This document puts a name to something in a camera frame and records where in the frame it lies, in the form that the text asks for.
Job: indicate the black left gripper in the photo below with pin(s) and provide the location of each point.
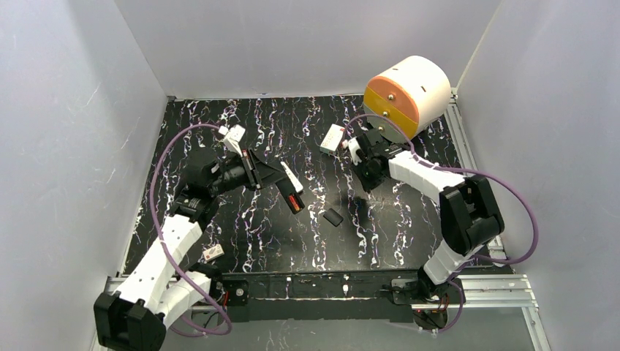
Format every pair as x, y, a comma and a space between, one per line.
256, 169

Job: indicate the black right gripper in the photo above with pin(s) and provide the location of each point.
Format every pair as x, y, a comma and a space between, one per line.
370, 142

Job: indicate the beige remote control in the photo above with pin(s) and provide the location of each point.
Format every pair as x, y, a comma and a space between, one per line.
292, 177

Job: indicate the red orange battery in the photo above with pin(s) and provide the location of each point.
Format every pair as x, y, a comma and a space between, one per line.
294, 202

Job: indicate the black remote battery cover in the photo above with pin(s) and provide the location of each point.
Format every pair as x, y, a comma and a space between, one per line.
333, 217

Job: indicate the black cylindrical remote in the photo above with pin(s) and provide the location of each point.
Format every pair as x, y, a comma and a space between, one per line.
286, 189

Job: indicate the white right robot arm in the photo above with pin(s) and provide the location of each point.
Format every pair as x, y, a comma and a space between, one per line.
468, 211

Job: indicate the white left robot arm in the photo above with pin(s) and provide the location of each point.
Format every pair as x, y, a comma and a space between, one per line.
139, 312

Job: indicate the white remote with red button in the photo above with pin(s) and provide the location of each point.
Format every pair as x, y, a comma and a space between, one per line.
332, 140

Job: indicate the small white red remote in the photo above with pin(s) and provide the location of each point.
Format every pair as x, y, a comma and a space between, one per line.
212, 253

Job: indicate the round drawer cabinet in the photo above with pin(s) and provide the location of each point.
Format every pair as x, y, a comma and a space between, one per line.
406, 98

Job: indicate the black base bar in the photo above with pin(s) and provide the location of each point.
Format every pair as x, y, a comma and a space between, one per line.
392, 295

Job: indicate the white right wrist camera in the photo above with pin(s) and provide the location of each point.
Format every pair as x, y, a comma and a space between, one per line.
355, 151

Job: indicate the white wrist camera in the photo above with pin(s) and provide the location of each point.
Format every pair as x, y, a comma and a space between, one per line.
231, 138
355, 151

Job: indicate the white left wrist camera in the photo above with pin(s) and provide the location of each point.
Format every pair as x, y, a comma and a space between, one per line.
231, 138

